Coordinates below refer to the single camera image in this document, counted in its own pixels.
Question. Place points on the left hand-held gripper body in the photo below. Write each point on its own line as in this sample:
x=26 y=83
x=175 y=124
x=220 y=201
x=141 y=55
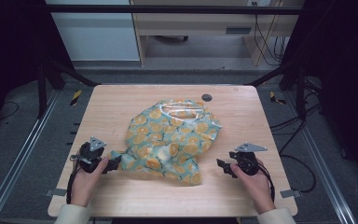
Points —
x=90 y=155

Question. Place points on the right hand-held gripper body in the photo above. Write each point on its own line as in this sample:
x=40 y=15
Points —
x=248 y=161

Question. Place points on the orange print teal bag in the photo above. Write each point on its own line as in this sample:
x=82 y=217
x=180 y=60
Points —
x=167 y=143

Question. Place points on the person's right hand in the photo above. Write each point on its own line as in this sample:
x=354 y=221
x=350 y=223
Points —
x=256 y=188

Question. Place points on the person's left hand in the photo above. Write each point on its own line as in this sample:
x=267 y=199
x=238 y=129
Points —
x=85 y=186

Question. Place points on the yellow black striped floor marker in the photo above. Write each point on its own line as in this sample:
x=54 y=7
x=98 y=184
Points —
x=275 y=98
x=76 y=97

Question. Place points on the white cabinet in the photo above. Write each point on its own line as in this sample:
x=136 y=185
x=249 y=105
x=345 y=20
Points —
x=96 y=34

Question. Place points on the black curtain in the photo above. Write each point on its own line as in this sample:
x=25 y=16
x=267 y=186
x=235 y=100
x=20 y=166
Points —
x=9 y=62
x=345 y=77

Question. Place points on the grey metal table bracket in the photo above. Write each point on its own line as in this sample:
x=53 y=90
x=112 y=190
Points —
x=290 y=193
x=56 y=192

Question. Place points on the aluminium floor rail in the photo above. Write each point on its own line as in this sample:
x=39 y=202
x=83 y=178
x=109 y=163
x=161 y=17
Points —
x=323 y=174
x=18 y=155

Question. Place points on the black metal frame stand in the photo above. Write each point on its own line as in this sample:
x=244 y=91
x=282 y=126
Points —
x=42 y=90
x=300 y=90

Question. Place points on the black horizontal frame bar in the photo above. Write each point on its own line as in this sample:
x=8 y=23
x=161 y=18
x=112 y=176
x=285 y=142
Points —
x=174 y=9

